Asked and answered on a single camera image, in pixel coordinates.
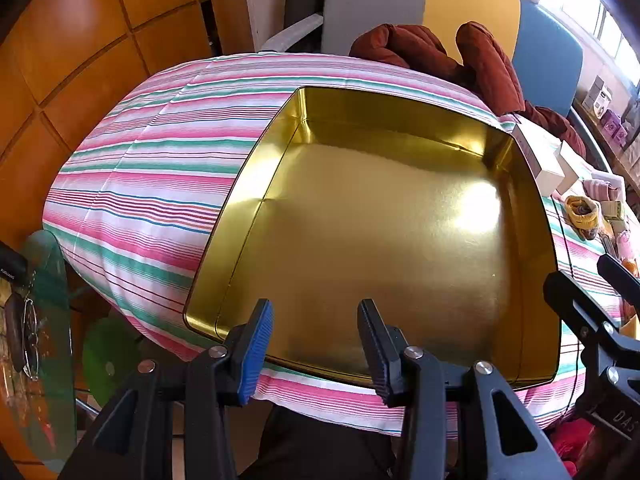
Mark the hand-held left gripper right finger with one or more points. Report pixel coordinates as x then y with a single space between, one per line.
375 352

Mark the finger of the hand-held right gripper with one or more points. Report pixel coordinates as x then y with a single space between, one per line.
575 305
617 271

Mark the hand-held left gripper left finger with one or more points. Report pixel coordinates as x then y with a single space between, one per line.
255 355

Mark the orange fruit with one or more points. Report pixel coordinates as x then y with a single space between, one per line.
632 267

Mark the yellow sock toy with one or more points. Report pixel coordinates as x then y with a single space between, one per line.
582 212

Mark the white cardboard box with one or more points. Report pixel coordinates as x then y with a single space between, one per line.
537 155
570 165

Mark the gold tin tray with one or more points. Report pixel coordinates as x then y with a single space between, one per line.
375 210

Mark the person's right forearm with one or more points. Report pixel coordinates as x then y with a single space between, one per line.
570 442

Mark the small green box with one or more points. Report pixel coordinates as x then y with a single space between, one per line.
614 210

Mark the pink fabric item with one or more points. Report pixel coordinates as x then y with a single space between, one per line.
602 187

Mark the wooden side desk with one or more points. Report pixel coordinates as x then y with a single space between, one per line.
627 160

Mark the purple box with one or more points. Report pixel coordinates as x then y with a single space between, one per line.
622 136
611 120

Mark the green stool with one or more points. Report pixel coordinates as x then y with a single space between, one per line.
110 355

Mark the white carton with print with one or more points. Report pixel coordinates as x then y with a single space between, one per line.
597 95

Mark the glass side table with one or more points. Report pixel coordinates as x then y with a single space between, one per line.
50 285

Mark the striped tablecloth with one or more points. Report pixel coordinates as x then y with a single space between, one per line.
150 160

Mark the eyeglasses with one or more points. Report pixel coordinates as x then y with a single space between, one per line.
30 340

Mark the window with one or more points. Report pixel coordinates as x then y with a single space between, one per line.
600 15

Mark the black case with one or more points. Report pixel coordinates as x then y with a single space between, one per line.
10 265

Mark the red-brown padded jacket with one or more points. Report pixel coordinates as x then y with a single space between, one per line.
415 50

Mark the grey yellow blue chair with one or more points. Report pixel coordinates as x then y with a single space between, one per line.
370 0

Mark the wooden cabinet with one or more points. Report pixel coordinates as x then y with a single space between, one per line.
75 35

